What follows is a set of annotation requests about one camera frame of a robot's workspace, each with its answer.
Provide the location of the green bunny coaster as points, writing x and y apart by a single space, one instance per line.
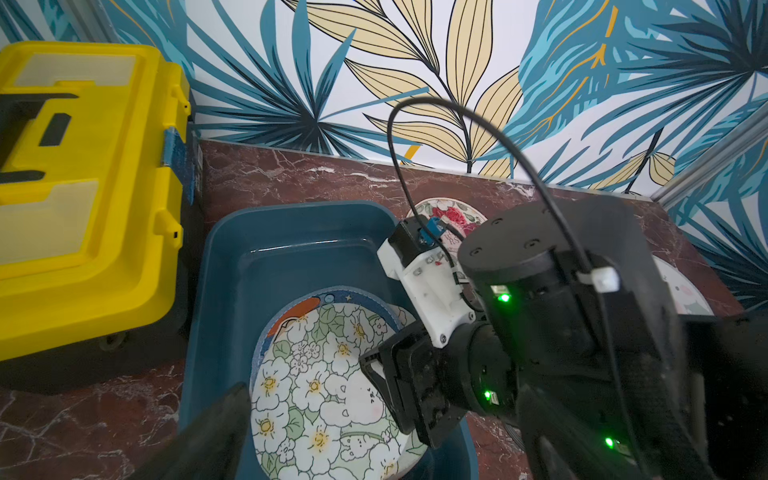
687 298

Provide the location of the floral rose coaster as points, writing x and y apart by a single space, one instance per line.
462 216

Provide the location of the green white flower coaster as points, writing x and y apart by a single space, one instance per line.
327 422

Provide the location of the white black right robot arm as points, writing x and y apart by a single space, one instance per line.
555 318

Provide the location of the silver aluminium left post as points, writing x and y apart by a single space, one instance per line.
90 20

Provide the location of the silver aluminium corner post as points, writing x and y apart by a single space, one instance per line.
723 143

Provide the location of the teal plastic storage box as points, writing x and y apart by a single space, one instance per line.
259 260

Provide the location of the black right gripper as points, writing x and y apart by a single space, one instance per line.
426 389

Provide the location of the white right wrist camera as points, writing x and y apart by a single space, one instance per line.
414 256

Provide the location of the yellow plastic toolbox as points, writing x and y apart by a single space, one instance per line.
101 220

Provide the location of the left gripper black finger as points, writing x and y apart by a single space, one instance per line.
210 447

